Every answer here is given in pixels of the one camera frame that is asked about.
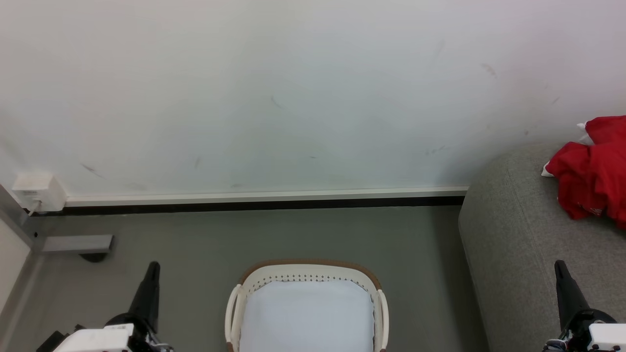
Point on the grey fabric sofa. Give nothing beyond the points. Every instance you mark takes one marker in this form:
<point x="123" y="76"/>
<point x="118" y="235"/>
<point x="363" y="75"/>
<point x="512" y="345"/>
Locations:
<point x="513" y="244"/>

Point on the white baseboard strip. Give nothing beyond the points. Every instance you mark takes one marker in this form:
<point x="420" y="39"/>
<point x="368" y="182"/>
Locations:
<point x="264" y="196"/>

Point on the black caster wheel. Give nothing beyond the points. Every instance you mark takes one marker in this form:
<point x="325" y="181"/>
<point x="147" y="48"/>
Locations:
<point x="93" y="257"/>

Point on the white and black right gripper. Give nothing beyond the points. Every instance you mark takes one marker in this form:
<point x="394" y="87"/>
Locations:
<point x="604" y="337"/>

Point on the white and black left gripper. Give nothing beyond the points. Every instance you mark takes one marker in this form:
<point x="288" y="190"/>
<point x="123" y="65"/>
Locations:
<point x="98" y="340"/>

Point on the grey metal foot bar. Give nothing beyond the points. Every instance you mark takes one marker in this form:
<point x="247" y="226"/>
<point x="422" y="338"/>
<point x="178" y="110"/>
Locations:
<point x="78" y="243"/>

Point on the red and white garment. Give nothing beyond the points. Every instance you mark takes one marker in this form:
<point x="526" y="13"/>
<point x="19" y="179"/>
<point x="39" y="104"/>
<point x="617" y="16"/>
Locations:
<point x="596" y="171"/>

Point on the white wall socket box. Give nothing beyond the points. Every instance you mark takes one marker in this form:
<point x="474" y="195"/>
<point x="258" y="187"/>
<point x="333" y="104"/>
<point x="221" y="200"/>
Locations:
<point x="38" y="189"/>

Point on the cream plastic laundry basket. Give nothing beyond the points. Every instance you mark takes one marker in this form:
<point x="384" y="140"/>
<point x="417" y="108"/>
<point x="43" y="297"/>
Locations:
<point x="264" y="274"/>

